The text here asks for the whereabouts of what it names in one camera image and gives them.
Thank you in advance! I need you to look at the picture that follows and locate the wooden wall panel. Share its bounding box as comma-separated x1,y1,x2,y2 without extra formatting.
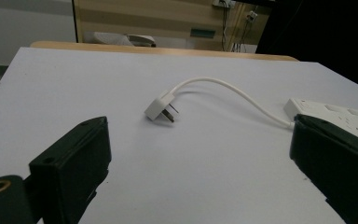
72,0,273,52

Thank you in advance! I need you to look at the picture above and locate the black curtain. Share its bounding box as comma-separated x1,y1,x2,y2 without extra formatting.
255,0,358,94

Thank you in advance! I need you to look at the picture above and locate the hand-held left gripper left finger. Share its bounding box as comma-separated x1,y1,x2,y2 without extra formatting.
28,116,113,224

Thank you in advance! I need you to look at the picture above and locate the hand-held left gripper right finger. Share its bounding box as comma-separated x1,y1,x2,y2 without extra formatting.
289,113,358,224

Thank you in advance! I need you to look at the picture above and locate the white power strip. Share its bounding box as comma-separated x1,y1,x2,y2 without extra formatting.
282,98,358,147

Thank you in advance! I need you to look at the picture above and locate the black hanging cable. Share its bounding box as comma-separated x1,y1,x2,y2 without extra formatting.
220,6,229,51
231,18,253,53

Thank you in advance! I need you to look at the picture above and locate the white power plug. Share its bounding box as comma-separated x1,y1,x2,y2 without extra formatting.
144,90,180,123

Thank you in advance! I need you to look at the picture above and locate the green rectangular label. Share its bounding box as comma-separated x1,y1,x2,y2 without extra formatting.
189,28,217,39

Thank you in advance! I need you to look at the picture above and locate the white power cable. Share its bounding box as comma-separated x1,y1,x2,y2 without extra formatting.
169,77,296,129

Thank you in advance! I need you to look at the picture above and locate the white crumpled cloth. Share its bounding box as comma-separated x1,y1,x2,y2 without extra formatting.
83,31,157,48

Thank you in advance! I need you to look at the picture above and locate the white table cover board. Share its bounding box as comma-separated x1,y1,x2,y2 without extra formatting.
0,47,358,224

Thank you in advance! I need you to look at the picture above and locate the light wooden table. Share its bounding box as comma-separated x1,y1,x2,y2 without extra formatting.
30,40,299,63

